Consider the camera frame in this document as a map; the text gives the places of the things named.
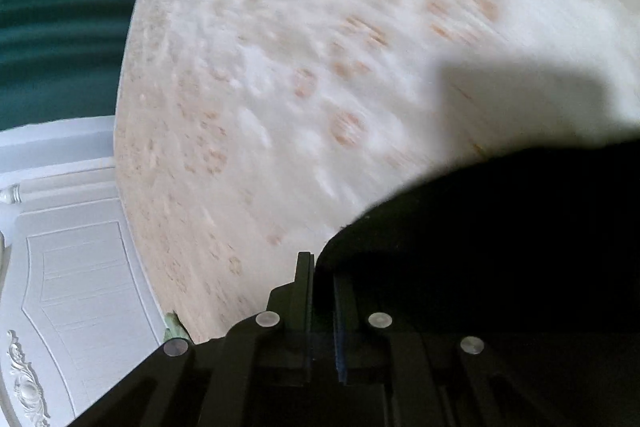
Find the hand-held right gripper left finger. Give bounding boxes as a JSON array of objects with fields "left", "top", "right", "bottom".
[{"left": 72, "top": 252, "right": 314, "bottom": 427}]

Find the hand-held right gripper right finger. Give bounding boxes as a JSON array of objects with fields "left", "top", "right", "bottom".
[{"left": 332, "top": 276, "right": 566, "bottom": 427}]

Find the green cloth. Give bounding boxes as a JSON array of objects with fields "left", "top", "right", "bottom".
[{"left": 164, "top": 311, "right": 190, "bottom": 342}]

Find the black fleece garment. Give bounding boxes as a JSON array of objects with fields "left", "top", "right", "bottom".
[{"left": 315, "top": 146, "right": 640, "bottom": 427}]

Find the white carved headboard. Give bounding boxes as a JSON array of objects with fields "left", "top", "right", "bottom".
[{"left": 0, "top": 116, "right": 168, "bottom": 427}]

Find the beige floral bedspread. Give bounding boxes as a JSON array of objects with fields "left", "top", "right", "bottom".
[{"left": 114, "top": 0, "right": 640, "bottom": 343}]

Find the teal curtain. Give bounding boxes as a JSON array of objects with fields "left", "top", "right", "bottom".
[{"left": 0, "top": 0, "right": 168, "bottom": 132}]

